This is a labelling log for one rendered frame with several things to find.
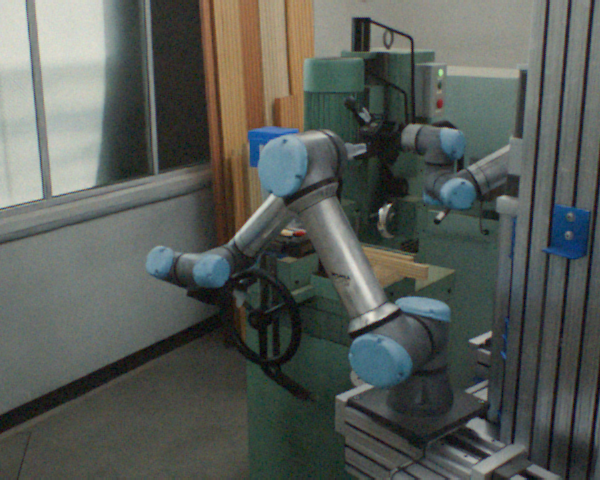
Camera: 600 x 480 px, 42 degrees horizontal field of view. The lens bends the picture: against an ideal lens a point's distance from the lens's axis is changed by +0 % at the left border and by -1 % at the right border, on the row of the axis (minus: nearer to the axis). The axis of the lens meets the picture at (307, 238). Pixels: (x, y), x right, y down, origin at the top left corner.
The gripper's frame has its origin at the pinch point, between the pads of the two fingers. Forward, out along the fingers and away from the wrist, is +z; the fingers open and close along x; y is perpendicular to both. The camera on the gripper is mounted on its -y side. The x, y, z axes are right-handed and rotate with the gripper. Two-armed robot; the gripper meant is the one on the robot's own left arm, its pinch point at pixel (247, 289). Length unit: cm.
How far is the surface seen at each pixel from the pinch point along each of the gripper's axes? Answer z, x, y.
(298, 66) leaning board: 137, -130, -134
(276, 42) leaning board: 119, -134, -138
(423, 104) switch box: 35, 14, -73
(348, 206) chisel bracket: 30.0, 2.4, -35.2
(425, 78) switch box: 31, 14, -79
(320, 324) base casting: 28.8, 6.6, 1.6
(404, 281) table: 34.4, 26.0, -17.1
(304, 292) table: 18.5, 4.9, -5.2
